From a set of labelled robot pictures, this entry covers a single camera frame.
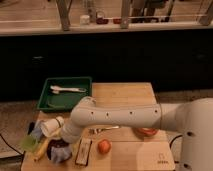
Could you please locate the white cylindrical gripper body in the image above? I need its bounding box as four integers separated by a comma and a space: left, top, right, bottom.
41, 116, 64, 137

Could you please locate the light blue towel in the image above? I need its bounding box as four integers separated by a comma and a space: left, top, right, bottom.
51, 146, 72, 164

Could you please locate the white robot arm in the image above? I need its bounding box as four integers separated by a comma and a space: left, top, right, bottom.
41, 97, 213, 171

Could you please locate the dark purple bowl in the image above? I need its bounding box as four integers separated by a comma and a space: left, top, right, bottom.
47, 140, 70, 161

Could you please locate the orange red bowl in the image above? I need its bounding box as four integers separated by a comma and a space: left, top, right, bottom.
136, 128, 158, 137

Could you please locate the small red bowl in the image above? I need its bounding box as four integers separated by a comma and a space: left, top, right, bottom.
113, 18, 121, 24

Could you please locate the yellow banana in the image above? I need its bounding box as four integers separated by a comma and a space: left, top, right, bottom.
33, 131, 60, 162

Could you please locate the green plastic tray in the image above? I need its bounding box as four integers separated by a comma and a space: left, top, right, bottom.
37, 77, 92, 113

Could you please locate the white plastic spatula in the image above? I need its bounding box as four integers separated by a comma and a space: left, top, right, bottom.
50, 85, 87, 94

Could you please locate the wooden rectangular block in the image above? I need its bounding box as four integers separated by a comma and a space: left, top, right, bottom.
75, 138, 92, 166

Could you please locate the silver metal fork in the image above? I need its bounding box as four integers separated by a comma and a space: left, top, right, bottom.
89, 126, 120, 135

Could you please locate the orange round fruit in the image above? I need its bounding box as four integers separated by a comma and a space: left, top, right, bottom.
98, 139, 111, 155

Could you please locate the white cup on shelf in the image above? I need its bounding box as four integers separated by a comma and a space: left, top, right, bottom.
80, 15, 90, 25

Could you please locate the dark red basket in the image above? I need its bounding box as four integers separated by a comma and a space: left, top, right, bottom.
96, 11, 109, 25

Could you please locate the black cable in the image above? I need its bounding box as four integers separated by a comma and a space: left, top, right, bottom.
0, 133, 25, 156

